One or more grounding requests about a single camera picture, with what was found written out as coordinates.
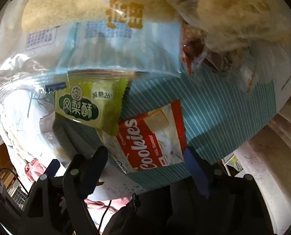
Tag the tree pattern tablecloth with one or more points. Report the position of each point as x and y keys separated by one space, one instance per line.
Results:
x=218 y=116

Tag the green pineapple cake packet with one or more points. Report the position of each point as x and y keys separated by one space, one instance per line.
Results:
x=96 y=103

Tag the clear fried noodle snack packet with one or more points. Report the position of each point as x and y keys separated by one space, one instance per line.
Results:
x=233 y=24

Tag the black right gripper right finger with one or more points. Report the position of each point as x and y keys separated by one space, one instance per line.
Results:
x=234 y=205

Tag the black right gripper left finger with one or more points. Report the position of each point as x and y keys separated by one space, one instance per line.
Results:
x=55 y=205

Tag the red cookies packet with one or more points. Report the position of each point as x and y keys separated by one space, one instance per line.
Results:
x=152 y=140

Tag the red dried fruit packet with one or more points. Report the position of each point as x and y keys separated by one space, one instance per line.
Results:
x=193 y=49

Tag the large rice cracker bag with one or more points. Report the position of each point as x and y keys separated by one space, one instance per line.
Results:
x=48 y=43

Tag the pink cloth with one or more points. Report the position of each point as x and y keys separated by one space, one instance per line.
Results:
x=34 y=170

